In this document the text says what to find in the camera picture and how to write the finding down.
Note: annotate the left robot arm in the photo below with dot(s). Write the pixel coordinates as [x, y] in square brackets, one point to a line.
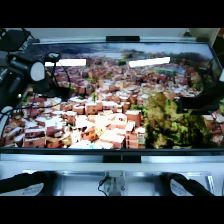
[20, 68]

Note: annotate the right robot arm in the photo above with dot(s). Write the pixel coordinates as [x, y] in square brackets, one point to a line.
[203, 101]

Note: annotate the silver frame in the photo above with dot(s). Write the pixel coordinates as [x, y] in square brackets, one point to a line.
[80, 166]

